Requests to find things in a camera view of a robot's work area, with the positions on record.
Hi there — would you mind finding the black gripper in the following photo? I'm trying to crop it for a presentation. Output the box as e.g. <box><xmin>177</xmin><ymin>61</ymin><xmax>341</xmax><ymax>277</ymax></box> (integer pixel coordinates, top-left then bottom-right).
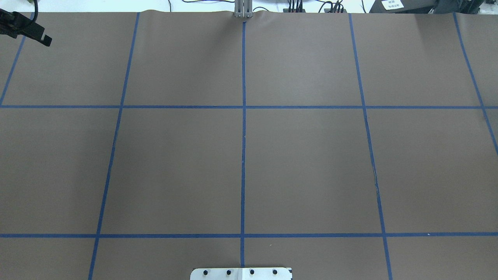
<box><xmin>0</xmin><ymin>9</ymin><xmax>52</xmax><ymax>47</ymax></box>

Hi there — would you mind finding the grey usb hub left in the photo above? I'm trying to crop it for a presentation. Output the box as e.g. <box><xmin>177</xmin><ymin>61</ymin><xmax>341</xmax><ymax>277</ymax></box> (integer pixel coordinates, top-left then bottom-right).
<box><xmin>283</xmin><ymin>0</ymin><xmax>306</xmax><ymax>14</ymax></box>

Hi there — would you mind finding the grey usb hub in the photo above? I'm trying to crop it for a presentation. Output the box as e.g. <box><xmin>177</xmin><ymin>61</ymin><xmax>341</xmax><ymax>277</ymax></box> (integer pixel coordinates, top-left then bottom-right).
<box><xmin>283</xmin><ymin>0</ymin><xmax>306</xmax><ymax>14</ymax></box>
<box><xmin>318</xmin><ymin>0</ymin><xmax>347</xmax><ymax>14</ymax></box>

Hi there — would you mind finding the grey usb hub right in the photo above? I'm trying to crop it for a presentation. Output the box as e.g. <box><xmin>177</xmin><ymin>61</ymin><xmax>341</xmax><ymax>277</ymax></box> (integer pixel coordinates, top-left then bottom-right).
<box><xmin>318</xmin><ymin>0</ymin><xmax>347</xmax><ymax>14</ymax></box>

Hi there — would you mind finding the black labelled box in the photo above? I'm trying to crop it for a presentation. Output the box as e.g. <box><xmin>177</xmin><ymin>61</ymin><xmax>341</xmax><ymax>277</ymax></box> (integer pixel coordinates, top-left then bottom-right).
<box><xmin>368</xmin><ymin>0</ymin><xmax>438</xmax><ymax>14</ymax></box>

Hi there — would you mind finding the aluminium frame post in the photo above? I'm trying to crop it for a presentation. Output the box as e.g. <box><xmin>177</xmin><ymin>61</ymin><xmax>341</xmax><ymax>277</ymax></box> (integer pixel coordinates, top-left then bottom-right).
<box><xmin>233</xmin><ymin>0</ymin><xmax>254</xmax><ymax>18</ymax></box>

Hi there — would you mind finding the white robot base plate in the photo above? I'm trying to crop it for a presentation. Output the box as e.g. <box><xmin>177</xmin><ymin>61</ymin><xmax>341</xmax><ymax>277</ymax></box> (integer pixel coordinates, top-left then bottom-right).
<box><xmin>190</xmin><ymin>267</ymin><xmax>293</xmax><ymax>280</ymax></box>

